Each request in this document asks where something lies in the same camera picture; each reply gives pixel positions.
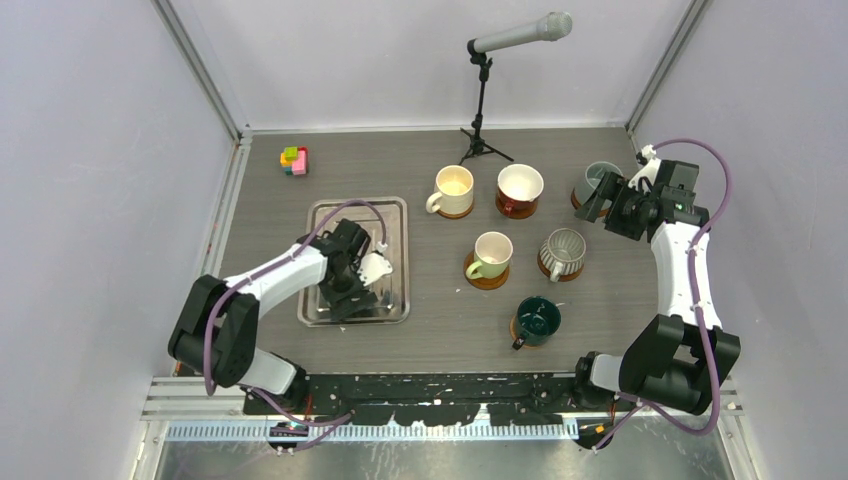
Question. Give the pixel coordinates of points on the grey-blue mug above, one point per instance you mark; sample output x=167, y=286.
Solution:
x=592, y=177

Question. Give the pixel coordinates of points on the silver microphone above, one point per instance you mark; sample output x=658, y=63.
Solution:
x=552, y=27

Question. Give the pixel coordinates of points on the light green cup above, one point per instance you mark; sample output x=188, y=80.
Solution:
x=491, y=256

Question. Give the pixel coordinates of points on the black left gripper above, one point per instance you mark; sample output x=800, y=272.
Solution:
x=341, y=304

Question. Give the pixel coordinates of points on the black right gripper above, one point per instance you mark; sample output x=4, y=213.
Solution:
x=609, y=188

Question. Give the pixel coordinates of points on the aluminium front rail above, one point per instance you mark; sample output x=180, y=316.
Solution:
x=190, y=415

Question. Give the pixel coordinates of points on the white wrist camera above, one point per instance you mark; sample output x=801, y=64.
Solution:
x=650, y=163
x=374, y=266

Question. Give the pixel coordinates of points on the colourful block puzzle cube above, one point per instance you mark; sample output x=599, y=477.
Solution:
x=294, y=160

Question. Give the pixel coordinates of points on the silver metal tray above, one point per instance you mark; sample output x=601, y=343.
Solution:
x=382, y=218

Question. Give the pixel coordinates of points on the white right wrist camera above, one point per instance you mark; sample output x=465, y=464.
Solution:
x=650, y=163

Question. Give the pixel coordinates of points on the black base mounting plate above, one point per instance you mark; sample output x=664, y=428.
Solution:
x=510, y=399

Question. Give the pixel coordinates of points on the cream mug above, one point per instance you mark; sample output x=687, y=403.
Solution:
x=453, y=190

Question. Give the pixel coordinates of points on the brown ridged wooden coaster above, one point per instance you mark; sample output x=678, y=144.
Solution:
x=577, y=204
x=455, y=216
x=516, y=209
x=561, y=278
x=485, y=283

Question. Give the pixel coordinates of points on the white bowl cup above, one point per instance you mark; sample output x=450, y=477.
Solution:
x=520, y=182

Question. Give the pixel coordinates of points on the grey ribbed mug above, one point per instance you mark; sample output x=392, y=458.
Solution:
x=563, y=252

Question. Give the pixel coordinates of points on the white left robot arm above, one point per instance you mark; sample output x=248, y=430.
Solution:
x=216, y=333

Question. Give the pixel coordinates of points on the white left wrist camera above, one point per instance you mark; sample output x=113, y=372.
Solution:
x=374, y=266

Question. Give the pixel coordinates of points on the dark green patterned mug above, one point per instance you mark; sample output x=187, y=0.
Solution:
x=538, y=319

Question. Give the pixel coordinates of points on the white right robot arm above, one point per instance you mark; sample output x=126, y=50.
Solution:
x=684, y=352

